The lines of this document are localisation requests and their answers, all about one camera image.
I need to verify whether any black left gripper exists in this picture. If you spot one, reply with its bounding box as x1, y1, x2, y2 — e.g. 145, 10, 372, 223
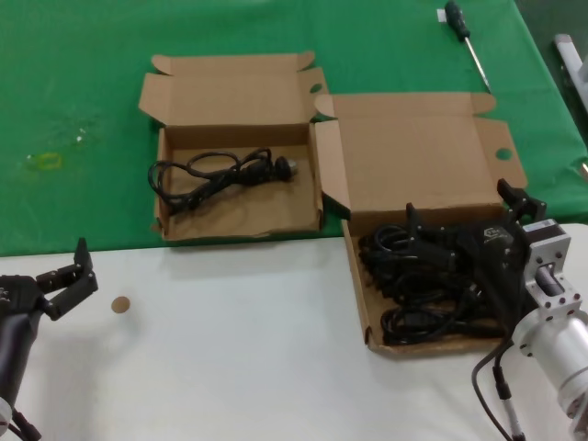
0, 237, 99, 322

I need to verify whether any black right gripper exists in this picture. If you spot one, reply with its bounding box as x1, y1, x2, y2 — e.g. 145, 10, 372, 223
405, 178, 547, 332

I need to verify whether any cardboard box with open lid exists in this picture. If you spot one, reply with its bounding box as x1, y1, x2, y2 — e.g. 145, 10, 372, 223
313, 91, 528, 356

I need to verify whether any cardboard box with torn rim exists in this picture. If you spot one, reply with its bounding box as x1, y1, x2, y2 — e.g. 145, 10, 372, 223
137, 50, 330, 243

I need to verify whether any green tablecloth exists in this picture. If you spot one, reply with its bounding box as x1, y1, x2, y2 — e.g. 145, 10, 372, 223
0, 0, 588, 258

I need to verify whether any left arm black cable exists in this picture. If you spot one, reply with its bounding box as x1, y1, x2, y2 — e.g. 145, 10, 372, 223
8, 406, 43, 441

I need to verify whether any plain black right arm cable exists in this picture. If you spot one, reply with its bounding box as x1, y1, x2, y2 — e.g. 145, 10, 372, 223
469, 337, 514, 441

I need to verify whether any right arm cable silver connector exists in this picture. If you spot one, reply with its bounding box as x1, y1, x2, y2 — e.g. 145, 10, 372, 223
492, 362, 527, 441

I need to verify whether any grey metal post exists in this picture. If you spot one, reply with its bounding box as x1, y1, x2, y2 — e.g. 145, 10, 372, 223
553, 34, 588, 107

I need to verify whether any green handled screwdriver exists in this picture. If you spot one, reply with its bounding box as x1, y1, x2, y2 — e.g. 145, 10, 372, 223
443, 0, 492, 93

